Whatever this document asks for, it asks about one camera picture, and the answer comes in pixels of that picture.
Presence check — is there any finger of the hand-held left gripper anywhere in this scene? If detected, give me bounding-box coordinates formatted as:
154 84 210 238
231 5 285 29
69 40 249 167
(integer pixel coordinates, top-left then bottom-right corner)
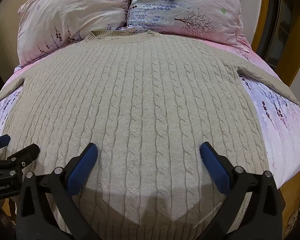
0 134 11 153
0 144 40 177

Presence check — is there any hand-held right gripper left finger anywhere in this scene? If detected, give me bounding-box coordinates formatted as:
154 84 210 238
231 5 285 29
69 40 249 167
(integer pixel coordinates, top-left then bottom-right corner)
16 142 108 240

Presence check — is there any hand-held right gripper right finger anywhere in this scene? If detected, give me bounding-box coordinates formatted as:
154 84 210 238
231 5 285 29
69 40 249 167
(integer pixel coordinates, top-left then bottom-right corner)
199 142 283 240

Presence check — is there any beige cable-knit sweater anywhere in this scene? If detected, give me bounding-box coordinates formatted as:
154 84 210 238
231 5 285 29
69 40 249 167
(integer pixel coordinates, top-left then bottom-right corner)
0 29 300 240

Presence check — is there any pink floral bed sheet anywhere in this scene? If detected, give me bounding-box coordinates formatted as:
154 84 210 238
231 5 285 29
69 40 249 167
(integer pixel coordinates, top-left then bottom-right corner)
0 34 300 193

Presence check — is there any pale pink floral pillow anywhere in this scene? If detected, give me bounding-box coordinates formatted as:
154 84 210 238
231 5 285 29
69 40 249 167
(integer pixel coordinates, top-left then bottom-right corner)
17 0 131 66

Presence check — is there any wooden headboard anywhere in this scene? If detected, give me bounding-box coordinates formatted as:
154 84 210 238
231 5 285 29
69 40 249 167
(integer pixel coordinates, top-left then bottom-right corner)
250 0 300 87

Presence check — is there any tree print lavender pillow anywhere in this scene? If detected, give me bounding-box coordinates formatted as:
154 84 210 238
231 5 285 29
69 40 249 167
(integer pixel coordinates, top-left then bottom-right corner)
126 0 246 46

